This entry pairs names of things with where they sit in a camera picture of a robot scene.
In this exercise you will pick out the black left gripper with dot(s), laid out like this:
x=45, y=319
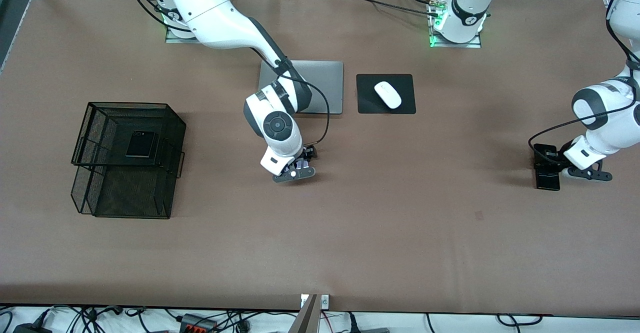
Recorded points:
x=558, y=158

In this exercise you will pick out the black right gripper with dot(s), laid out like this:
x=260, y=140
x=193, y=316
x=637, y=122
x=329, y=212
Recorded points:
x=309, y=152

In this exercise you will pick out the pink flip phone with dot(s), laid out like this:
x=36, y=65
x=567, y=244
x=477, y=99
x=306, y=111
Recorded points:
x=298, y=165

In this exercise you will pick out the black slab smartphone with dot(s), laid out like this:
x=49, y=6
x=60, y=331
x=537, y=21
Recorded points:
x=547, y=182

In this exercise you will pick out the dark square phone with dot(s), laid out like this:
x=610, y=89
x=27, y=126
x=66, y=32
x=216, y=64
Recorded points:
x=141, y=144

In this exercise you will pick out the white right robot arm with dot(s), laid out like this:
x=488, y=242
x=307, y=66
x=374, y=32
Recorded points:
x=220, y=18

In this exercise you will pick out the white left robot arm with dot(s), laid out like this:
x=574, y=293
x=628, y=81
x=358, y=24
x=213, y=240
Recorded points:
x=605, y=133

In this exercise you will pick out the silver closed laptop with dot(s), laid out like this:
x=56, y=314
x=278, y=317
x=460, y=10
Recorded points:
x=327, y=85

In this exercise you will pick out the black mouse pad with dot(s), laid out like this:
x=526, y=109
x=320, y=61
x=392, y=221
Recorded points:
x=367, y=85

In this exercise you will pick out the white computer mouse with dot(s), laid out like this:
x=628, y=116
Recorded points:
x=388, y=94

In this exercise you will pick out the grey slanted beam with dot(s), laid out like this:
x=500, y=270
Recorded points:
x=306, y=320

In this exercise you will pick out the black orange power adapter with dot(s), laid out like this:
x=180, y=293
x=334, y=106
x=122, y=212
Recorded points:
x=197, y=324

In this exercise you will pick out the black power box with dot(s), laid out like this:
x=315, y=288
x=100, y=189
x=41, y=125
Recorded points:
x=30, y=329

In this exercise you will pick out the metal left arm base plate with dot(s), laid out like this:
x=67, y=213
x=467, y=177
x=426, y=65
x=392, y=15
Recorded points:
x=475, y=44

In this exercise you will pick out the silver corner bracket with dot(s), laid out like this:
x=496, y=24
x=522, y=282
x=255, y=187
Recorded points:
x=303, y=300
x=325, y=301

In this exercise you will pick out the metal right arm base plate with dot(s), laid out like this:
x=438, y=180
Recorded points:
x=180, y=38

